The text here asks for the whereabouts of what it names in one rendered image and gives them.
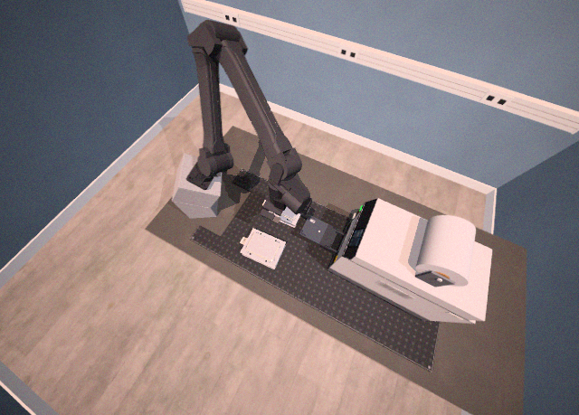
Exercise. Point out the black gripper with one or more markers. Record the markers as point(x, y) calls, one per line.
point(269, 206)

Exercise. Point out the white roll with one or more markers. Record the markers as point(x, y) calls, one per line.
point(447, 247)

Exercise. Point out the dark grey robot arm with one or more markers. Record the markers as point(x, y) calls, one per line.
point(215, 156)

